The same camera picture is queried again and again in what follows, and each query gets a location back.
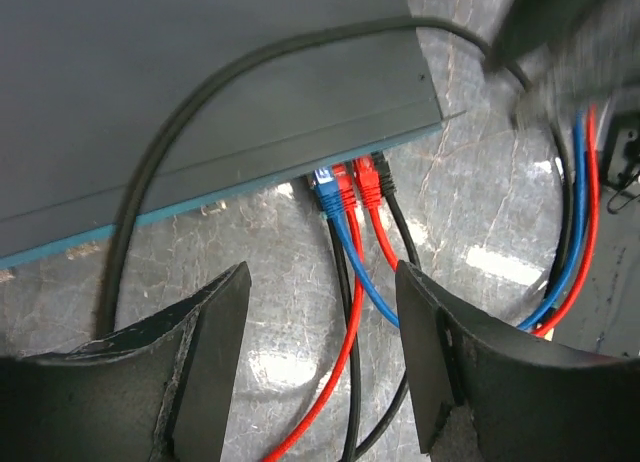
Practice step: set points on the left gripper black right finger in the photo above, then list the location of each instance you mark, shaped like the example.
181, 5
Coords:
527, 399

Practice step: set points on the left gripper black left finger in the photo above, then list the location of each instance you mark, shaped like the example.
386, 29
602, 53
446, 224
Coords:
157, 390

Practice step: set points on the dark grey network switch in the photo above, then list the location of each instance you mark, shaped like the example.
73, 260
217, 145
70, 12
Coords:
87, 85

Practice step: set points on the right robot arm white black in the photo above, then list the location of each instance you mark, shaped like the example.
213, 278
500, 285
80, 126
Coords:
593, 48

